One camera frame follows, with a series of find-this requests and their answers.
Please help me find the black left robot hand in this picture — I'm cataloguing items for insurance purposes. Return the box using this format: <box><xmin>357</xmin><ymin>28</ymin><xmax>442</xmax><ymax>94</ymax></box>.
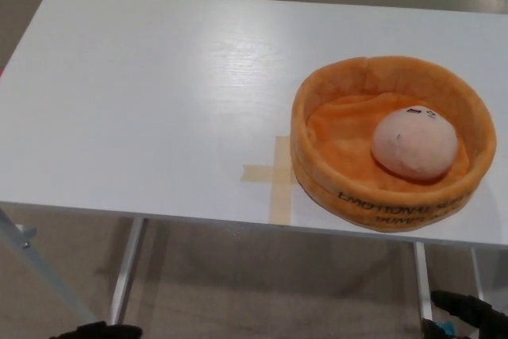
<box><xmin>49</xmin><ymin>321</ymin><xmax>143</xmax><ymax>339</ymax></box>

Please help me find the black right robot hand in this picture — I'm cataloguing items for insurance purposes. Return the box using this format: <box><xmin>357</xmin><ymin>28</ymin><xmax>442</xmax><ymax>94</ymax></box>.
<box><xmin>430</xmin><ymin>290</ymin><xmax>508</xmax><ymax>339</ymax></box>

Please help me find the pink round plush toy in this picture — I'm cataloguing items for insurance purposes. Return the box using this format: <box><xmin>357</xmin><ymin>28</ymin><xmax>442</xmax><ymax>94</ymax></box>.
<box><xmin>370</xmin><ymin>106</ymin><xmax>460</xmax><ymax>182</ymax></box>

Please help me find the orange plush round basket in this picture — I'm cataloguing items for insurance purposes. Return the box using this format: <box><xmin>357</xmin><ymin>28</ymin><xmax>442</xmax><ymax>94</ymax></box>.
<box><xmin>289</xmin><ymin>56</ymin><xmax>499</xmax><ymax>233</ymax></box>

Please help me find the teal patch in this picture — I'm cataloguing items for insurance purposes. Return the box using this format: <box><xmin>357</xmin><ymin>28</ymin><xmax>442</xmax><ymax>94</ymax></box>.
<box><xmin>431</xmin><ymin>321</ymin><xmax>458</xmax><ymax>339</ymax></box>

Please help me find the white table leg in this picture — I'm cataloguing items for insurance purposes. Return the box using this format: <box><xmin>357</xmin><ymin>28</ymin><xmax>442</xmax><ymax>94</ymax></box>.
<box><xmin>412</xmin><ymin>241</ymin><xmax>433</xmax><ymax>322</ymax></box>
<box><xmin>109</xmin><ymin>218</ymin><xmax>146</xmax><ymax>326</ymax></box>
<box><xmin>470</xmin><ymin>246</ymin><xmax>486</xmax><ymax>301</ymax></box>

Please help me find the short beige tape strip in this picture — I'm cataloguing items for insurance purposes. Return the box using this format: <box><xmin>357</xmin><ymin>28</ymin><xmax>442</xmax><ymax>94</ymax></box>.
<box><xmin>241</xmin><ymin>163</ymin><xmax>298</xmax><ymax>183</ymax></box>

